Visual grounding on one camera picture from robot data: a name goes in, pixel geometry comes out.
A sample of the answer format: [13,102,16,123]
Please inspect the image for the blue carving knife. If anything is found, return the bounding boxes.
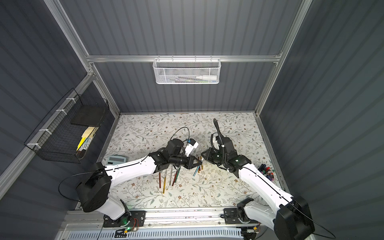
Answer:
[193,167,198,177]

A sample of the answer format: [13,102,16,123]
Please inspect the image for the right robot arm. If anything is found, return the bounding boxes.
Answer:
[202,136,315,240]

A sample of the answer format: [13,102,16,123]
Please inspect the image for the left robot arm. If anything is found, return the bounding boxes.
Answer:
[76,139,202,221]

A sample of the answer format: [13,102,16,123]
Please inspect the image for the pink cup of markers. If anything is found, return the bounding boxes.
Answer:
[258,164,275,182]

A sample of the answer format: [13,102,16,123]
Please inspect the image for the light blue calculator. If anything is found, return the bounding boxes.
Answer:
[106,155,129,165]

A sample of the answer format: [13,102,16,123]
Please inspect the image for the white marker in basket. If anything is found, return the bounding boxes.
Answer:
[196,75,218,82]

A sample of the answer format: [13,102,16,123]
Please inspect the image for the yellow sticky notes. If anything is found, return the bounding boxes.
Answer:
[77,127,99,152]

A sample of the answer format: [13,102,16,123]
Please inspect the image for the black notebook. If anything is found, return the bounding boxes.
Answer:
[70,106,106,127]

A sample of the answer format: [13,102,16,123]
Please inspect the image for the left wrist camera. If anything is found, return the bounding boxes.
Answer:
[185,139,199,157]

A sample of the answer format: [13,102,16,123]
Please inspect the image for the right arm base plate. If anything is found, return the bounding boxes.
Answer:
[220,208,259,225]

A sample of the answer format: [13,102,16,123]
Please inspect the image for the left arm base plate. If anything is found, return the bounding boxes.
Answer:
[103,211,147,228]

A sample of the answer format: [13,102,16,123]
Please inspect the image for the white wire mesh basket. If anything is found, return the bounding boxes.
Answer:
[153,58,222,85]

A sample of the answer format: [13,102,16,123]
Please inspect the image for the black wire mesh basket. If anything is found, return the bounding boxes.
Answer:
[25,90,110,164]

